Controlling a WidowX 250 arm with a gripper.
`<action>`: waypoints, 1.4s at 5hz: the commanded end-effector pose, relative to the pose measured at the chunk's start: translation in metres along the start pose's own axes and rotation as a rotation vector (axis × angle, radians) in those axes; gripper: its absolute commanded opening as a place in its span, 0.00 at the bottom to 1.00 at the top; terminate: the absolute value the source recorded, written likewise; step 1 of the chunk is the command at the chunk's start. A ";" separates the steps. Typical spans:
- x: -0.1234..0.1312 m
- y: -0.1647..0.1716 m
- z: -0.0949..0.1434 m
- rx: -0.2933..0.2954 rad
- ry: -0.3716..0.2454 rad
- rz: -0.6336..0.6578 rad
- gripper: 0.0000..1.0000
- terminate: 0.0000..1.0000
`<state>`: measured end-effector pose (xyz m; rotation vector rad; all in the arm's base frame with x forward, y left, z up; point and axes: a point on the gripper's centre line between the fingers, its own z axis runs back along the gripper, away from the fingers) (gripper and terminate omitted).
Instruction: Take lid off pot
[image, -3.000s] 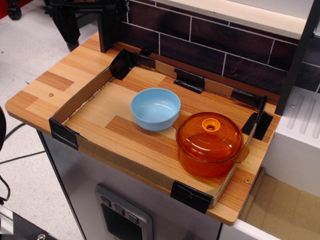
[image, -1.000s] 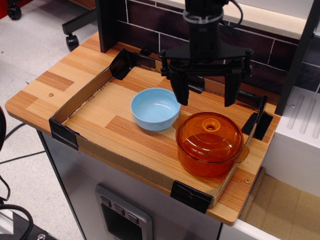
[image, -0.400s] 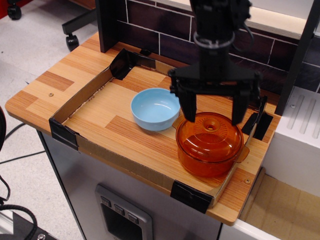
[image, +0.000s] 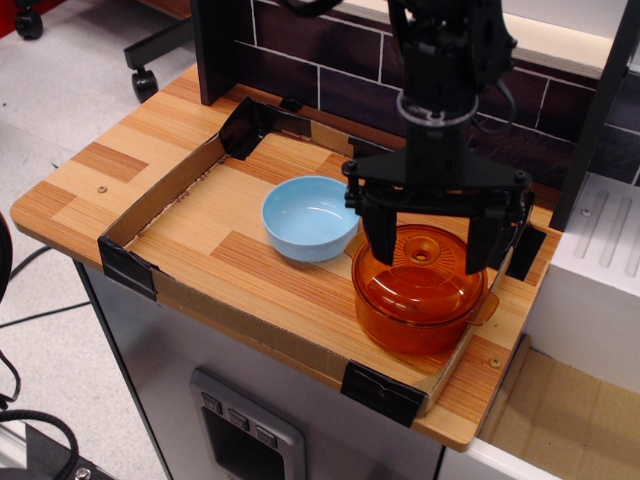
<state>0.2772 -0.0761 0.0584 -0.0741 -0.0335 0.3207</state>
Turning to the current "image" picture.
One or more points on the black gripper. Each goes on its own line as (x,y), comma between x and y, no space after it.
(437,173)

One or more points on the orange transparent pot lid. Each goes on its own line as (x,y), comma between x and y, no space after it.
(426,285)

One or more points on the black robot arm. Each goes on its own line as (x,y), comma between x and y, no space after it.
(452,52)

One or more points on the orange transparent pot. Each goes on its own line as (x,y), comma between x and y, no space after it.
(414,340)

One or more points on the light blue bowl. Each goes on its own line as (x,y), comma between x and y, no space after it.
(306,218)

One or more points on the cardboard fence with black tape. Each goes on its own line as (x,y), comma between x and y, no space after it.
(253,234)

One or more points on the white toy sink unit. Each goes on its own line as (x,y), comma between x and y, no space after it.
(586,314)

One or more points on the light wooden shelf board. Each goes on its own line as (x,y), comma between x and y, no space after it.
(558,47)

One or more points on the toy oven control panel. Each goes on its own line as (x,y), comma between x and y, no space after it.
(246,441)

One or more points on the black shelf post right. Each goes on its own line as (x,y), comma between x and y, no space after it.
(616,69)

